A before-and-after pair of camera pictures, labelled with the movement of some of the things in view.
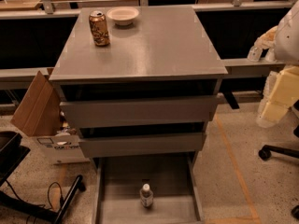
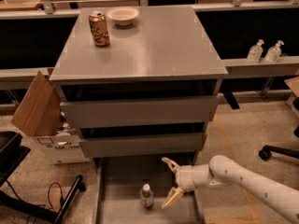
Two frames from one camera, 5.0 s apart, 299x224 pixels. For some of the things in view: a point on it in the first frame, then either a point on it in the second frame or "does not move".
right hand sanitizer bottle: [271, 55] does not move
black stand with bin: [11, 154] does not move
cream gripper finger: [270, 113] -> [175, 194]
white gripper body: [288, 39] -> [184, 178]
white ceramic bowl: [122, 16] does not move
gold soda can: [98, 28] does not move
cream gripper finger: [267, 40] -> [173, 164]
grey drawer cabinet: [151, 91] does not move
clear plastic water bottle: [147, 196] does not move
